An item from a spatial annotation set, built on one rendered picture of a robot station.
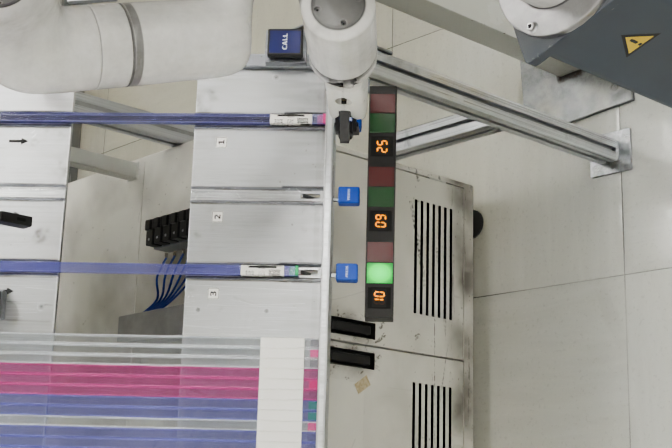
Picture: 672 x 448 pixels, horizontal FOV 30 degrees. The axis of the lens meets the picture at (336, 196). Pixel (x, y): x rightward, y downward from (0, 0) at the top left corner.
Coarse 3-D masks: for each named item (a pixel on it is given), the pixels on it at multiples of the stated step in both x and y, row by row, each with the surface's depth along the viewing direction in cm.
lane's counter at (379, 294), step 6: (372, 288) 174; (378, 288) 174; (384, 288) 174; (390, 288) 174; (372, 294) 174; (378, 294) 174; (384, 294) 174; (390, 294) 174; (372, 300) 174; (378, 300) 174; (384, 300) 174; (390, 300) 174; (372, 306) 174; (378, 306) 174; (384, 306) 173; (390, 306) 173
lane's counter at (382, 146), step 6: (372, 138) 180; (378, 138) 180; (384, 138) 180; (390, 138) 180; (372, 144) 180; (378, 144) 180; (384, 144) 180; (390, 144) 180; (372, 150) 179; (378, 150) 179; (384, 150) 179; (390, 150) 179; (390, 156) 179
